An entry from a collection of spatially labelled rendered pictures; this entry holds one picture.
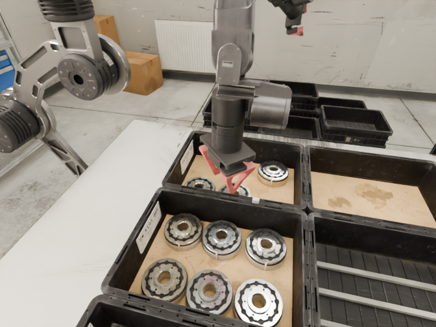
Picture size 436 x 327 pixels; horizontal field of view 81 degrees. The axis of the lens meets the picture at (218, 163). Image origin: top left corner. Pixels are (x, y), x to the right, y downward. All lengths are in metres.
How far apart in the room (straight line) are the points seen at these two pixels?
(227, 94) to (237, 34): 0.09
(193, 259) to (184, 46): 3.27
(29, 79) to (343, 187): 1.20
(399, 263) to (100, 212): 0.94
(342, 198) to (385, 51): 3.05
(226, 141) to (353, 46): 3.34
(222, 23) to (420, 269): 0.72
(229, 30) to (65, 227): 0.86
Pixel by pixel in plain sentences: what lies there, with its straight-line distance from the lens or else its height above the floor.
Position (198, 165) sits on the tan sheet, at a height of 0.83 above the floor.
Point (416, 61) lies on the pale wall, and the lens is 3.98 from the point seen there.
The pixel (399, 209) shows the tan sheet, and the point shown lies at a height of 0.83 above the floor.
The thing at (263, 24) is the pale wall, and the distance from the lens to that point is 3.58.
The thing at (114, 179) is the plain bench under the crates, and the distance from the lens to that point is 1.16.
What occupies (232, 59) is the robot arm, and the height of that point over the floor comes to 1.31.
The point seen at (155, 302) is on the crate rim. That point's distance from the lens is 0.55.
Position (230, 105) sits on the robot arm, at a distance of 0.41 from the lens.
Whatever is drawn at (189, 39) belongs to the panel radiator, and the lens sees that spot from 3.69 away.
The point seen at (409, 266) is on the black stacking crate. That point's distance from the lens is 0.84.
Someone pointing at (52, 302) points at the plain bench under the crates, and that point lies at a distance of 0.91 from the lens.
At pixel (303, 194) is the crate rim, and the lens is 0.73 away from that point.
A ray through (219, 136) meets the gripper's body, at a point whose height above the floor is 1.19.
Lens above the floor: 1.43
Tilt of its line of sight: 39 degrees down
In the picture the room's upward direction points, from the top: straight up
